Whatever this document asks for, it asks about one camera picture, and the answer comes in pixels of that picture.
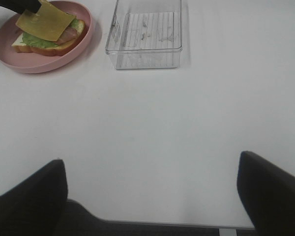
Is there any white bread slice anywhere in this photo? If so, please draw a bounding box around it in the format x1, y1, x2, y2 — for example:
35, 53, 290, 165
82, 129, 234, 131
11, 20, 87, 57

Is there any yellow cheese slice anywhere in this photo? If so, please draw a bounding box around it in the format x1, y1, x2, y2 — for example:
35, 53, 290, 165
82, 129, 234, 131
15, 0, 76, 42

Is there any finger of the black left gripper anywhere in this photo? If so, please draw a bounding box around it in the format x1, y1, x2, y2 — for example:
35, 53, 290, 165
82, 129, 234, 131
0, 0, 41, 14

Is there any pink round plate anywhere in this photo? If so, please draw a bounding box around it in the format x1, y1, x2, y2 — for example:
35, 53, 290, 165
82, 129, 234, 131
0, 0, 94, 73

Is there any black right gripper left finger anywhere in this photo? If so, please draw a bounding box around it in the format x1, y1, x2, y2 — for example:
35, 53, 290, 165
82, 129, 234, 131
0, 159, 68, 236

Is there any green lettuce leaf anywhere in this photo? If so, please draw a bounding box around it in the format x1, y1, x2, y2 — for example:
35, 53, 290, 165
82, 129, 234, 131
20, 19, 85, 49

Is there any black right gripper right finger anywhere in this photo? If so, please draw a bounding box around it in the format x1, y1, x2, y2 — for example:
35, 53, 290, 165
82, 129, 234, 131
236, 151, 295, 236

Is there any clear right plastic container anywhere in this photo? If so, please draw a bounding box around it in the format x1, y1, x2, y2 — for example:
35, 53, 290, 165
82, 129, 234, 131
105, 0, 182, 70

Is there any white table leg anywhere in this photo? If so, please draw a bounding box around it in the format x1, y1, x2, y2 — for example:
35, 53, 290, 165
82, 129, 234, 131
219, 228, 237, 236

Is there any pink bacon strip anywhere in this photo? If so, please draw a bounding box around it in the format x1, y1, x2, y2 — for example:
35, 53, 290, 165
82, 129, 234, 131
55, 27, 78, 45

